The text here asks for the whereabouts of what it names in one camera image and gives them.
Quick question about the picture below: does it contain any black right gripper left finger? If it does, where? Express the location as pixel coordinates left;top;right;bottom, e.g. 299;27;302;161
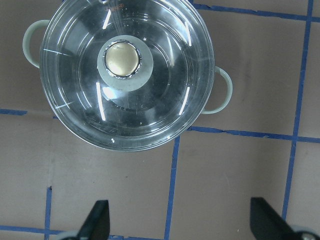
77;200;110;240

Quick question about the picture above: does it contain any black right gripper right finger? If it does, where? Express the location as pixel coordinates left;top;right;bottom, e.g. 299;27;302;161
250;197;296;240

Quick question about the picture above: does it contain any glass pot lid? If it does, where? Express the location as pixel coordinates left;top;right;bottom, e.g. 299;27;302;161
39;0;215;151

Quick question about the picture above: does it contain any pale green cooking pot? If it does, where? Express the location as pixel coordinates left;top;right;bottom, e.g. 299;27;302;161
22;0;234;152

